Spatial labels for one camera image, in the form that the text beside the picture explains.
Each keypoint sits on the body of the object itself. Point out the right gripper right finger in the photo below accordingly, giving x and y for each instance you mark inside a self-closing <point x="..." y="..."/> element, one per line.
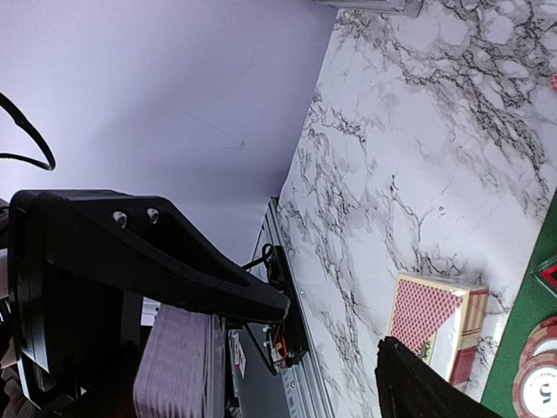
<point x="409" y="388"/>

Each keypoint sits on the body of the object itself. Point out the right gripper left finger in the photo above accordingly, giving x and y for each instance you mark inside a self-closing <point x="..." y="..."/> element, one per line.
<point x="81" y="263"/>

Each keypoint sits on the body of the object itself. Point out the pink playing card deck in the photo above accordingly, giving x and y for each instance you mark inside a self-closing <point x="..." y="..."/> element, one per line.
<point x="172" y="375"/>

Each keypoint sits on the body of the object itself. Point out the black triangular all-in button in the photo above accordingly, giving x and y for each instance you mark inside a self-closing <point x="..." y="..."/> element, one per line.
<point x="546" y="275"/>

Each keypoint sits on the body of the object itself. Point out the face-down card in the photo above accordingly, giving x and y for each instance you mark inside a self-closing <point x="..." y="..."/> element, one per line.
<point x="554" y="81"/>

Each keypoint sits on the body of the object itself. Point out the white red card box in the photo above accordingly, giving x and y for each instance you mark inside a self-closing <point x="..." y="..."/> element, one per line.
<point x="440" y="321"/>

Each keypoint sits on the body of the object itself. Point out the round green poker mat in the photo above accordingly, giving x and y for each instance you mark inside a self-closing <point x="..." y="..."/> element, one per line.
<point x="534" y="303"/>

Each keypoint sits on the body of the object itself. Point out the aluminium poker chip case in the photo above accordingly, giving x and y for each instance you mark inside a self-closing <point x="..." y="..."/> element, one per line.
<point x="410" y="8"/>

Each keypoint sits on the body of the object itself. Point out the front aluminium rail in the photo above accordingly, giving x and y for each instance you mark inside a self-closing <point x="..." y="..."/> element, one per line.
<point x="298" y="389"/>

